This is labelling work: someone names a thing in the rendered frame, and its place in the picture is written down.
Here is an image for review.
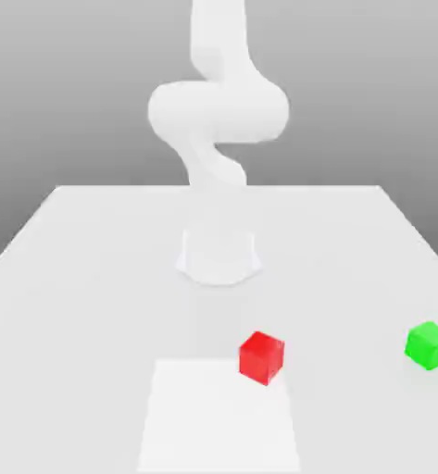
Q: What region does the small red cube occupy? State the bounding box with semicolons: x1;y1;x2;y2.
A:
238;330;286;387

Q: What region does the small green cube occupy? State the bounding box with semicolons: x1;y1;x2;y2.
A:
404;320;438;371

